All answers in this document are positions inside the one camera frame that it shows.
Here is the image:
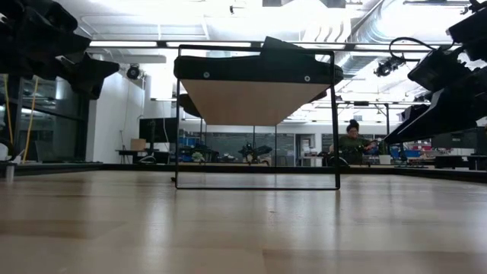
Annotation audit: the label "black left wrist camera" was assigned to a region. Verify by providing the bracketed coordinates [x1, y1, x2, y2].
[22, 0, 80, 35]

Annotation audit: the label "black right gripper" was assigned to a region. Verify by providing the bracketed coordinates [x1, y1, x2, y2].
[384, 66, 487, 146]

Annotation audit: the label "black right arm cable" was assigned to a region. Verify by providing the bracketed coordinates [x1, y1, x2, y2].
[388, 37, 457, 64]

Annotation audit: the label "blue and red bins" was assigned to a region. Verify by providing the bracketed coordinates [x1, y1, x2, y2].
[390, 143, 434, 159]

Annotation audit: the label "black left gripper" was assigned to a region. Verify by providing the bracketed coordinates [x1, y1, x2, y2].
[0, 22, 121, 101]

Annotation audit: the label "black equipment case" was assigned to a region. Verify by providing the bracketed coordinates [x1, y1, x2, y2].
[434, 154, 487, 171]

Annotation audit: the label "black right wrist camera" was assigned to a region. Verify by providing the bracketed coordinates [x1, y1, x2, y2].
[406, 47, 473, 92]

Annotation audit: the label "black monitor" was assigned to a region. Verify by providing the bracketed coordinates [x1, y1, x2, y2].
[138, 116, 180, 144]

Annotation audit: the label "person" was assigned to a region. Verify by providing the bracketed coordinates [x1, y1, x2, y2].
[329, 119, 378, 167]

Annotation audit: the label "yellow cable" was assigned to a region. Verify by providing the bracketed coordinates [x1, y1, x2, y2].
[2, 75, 40, 164]

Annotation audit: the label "black background robot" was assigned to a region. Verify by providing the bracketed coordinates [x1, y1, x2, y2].
[237, 142, 274, 165]

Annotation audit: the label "black metal table frame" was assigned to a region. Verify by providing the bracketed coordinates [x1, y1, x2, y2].
[0, 161, 487, 184]

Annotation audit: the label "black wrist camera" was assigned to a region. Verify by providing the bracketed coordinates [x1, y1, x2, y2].
[406, 47, 473, 92]
[22, 0, 80, 35]

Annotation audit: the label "dark background desk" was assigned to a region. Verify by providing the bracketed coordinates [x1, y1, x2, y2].
[116, 148, 172, 165]

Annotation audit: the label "blue storage bins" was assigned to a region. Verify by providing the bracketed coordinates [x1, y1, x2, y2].
[178, 136, 199, 163]

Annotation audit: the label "black wall-mounted camera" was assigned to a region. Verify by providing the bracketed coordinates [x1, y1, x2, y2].
[125, 63, 142, 81]

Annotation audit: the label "wooden shelf with metal frame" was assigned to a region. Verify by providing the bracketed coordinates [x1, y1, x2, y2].
[173, 44, 342, 191]

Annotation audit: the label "black ceiling track light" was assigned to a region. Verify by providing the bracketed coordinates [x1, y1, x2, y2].
[374, 55, 407, 78]

